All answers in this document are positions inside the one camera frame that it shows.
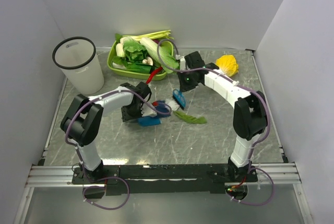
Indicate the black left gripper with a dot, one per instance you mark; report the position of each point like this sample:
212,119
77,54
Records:
126,116

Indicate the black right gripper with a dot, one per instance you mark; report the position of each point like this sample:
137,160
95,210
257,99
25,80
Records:
184,87

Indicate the blue dustpan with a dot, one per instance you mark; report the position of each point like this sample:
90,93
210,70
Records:
148,121

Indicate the blue hand brush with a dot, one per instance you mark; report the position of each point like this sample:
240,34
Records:
179,98

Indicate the dark blue paper scrap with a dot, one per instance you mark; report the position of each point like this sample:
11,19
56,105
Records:
163,109

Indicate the white paper scrap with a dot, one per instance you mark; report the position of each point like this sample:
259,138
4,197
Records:
172,104

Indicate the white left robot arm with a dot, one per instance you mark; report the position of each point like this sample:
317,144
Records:
82,120

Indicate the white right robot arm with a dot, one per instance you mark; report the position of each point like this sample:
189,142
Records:
250,112

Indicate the green vegetable basket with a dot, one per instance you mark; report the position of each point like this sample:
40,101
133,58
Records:
122,71

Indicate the red chili pepper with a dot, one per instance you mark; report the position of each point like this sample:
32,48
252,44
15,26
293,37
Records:
156,71

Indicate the yellow napa cabbage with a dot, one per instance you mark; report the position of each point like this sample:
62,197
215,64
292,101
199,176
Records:
228,64

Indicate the mushroom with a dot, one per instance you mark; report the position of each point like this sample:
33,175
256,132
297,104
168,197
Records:
148,61

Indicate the yellow-green celery stalks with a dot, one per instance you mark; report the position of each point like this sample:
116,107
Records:
165,34

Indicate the green lettuce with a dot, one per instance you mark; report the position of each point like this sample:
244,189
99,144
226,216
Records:
134,51

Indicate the white radish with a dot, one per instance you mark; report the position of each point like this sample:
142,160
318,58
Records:
120,50

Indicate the white bin with black rim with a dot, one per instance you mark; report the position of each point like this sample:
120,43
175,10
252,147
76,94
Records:
77,58

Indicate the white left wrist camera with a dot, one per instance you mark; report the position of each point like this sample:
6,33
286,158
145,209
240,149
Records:
147,111

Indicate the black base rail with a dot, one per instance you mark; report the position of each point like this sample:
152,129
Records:
165,178

